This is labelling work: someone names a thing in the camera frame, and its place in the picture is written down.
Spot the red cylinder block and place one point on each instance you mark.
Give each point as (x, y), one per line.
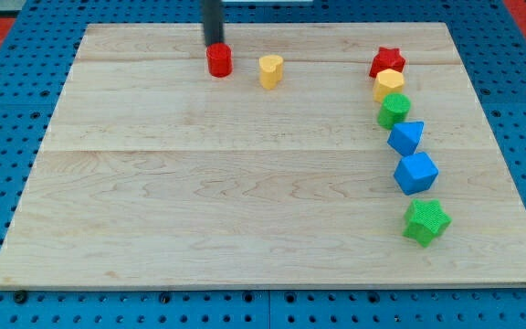
(219, 60)

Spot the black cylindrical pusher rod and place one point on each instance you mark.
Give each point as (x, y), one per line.
(212, 21)

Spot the blue cube block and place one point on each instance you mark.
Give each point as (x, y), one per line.
(415, 173)

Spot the light wooden board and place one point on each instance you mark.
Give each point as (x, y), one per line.
(155, 176)

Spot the green star block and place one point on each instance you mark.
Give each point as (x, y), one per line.
(425, 220)

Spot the yellow heart block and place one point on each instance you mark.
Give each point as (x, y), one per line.
(270, 71)

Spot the green cylinder block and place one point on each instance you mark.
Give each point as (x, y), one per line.
(394, 109)

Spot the blue triangle block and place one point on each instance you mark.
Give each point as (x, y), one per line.
(405, 137)

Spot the yellow hexagon block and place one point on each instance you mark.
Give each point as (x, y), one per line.
(386, 82)

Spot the blue perforated base panel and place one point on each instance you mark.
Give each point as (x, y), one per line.
(34, 63)

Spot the red star block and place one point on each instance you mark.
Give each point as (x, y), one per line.
(387, 58)

